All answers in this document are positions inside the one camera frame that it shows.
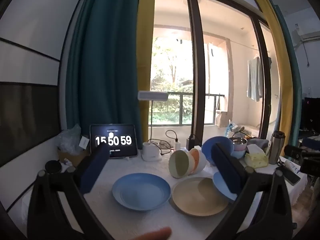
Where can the white desk lamp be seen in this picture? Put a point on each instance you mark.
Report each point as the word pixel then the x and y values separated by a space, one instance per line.
pixel 152 96

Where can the teal curtain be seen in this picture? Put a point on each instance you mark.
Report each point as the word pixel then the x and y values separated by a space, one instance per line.
pixel 105 55
pixel 295 80

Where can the black phone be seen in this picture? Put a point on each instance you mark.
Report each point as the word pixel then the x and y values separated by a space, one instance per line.
pixel 290 176

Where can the black charger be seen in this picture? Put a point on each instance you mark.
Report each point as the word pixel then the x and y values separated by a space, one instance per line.
pixel 190 142

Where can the white bowl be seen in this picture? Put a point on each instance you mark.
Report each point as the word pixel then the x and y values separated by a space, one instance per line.
pixel 194 166

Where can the person's left hand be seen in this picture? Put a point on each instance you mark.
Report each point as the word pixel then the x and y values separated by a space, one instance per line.
pixel 152 235

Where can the black round object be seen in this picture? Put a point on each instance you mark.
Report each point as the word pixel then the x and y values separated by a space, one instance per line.
pixel 53 167

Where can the cardboard box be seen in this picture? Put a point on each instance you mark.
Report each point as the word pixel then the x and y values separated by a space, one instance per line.
pixel 72 157

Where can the yellow tissue pack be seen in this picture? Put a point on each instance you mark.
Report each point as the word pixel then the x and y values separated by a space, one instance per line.
pixel 256 158

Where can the large blue bowl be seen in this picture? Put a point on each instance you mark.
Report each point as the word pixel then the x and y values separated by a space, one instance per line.
pixel 208 150

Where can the white tag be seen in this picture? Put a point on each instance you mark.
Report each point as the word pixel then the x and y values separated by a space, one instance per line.
pixel 84 143

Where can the light blue bowl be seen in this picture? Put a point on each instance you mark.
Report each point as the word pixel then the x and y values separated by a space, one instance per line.
pixel 238 154

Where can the beige plate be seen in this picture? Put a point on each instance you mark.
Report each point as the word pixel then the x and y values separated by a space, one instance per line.
pixel 195 200

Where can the clear plastic bag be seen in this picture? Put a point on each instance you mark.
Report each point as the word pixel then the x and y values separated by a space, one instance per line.
pixel 67 137

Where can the steel thermos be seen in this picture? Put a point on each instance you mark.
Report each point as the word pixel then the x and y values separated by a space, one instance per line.
pixel 276 147

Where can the dark window post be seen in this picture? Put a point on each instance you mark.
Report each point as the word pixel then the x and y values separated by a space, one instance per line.
pixel 200 67

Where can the tablet with clock display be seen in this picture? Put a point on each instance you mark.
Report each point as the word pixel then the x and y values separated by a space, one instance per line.
pixel 113 141

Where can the yellow curtain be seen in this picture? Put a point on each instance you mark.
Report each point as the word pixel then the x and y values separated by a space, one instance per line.
pixel 145 42
pixel 277 55

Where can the hanging light blue towel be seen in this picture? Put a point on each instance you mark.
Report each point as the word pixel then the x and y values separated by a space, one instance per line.
pixel 255 80

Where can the white charger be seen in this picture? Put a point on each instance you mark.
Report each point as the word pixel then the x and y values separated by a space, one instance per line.
pixel 177 145

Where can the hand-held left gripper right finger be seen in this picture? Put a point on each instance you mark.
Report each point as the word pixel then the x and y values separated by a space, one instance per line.
pixel 226 170

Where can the grey cloth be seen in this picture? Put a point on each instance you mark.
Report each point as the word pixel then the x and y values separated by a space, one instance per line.
pixel 260 142

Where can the white tube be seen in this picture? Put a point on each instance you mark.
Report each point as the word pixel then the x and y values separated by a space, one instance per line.
pixel 292 166

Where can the steel bowl with pink shell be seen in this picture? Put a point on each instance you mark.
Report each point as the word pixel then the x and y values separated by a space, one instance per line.
pixel 238 143

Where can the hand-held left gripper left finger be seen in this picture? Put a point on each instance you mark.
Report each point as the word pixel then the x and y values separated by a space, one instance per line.
pixel 95 170

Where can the air conditioner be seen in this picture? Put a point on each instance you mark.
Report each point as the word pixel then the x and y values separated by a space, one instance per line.
pixel 308 31

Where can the balcony railing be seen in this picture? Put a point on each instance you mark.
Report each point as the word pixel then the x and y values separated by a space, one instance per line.
pixel 180 95

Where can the light blue plate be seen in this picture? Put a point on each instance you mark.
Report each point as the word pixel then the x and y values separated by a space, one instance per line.
pixel 220 185

